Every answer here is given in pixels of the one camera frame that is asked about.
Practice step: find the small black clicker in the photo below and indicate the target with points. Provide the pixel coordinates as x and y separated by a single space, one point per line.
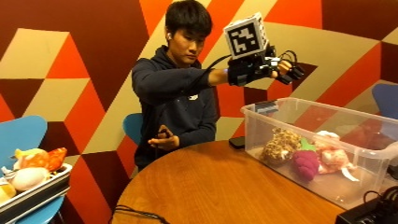
164 133

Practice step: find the blue chair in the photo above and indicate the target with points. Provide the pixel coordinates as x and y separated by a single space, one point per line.
133 126
386 99
20 133

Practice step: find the the person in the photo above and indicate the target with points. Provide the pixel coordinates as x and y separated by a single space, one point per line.
178 102

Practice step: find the white marker cube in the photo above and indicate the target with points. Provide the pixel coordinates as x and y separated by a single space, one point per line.
245 35

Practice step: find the black phone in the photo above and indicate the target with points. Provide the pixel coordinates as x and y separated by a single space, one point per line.
237 142

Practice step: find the green plush toy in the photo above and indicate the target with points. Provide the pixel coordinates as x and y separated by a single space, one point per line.
306 145

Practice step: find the brown plush toy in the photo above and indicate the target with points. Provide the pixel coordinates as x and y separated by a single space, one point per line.
279 149

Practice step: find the pink and white plush toy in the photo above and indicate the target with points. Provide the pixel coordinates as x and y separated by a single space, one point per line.
331 155

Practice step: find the orange plush toy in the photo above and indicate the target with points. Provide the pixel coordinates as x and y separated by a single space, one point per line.
41 158

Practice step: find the magenta plush toy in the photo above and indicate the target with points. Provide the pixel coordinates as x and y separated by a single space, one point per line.
306 165

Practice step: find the white earbud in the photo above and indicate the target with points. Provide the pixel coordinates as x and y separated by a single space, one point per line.
167 36

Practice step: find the grey tray box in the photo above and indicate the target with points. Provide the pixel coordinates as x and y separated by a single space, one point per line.
37 196

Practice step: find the clear plastic storage bin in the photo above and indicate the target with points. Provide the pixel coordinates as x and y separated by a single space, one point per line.
331 183

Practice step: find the yellow plush toy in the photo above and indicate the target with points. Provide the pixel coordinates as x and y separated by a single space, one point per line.
5 192

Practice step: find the black electronic device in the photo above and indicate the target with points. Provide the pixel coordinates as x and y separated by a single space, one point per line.
368 211

